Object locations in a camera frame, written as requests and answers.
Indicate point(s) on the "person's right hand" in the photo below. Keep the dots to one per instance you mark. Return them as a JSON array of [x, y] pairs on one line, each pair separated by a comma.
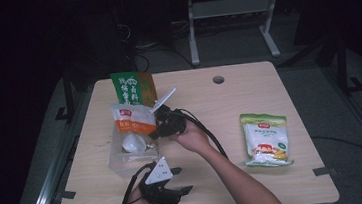
[[191, 139]]

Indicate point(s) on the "green and red seasoning packet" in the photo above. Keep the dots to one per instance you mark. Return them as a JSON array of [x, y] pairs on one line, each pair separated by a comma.
[[130, 88]]

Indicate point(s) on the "black metal stand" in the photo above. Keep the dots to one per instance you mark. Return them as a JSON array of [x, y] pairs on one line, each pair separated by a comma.
[[342, 66], [69, 99]]

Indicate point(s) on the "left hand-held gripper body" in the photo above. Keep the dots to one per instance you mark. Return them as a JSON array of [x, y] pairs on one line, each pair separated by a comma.
[[159, 174]]

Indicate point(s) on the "green and white powder packet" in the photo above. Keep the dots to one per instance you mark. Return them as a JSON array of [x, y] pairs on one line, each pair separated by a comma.
[[266, 139]]

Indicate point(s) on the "clear plastic container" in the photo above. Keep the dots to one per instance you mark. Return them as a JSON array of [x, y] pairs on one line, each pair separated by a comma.
[[121, 161]]

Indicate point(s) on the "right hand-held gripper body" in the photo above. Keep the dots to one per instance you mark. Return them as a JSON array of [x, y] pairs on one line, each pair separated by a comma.
[[172, 123]]

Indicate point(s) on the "white and orange packet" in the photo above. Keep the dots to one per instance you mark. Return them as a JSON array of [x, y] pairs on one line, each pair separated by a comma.
[[134, 120]]

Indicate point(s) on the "black tape piece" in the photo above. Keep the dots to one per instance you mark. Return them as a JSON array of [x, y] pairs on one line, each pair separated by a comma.
[[68, 194], [322, 171]]

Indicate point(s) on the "white metal table frame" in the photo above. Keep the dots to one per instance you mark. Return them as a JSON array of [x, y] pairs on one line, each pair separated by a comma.
[[192, 30]]

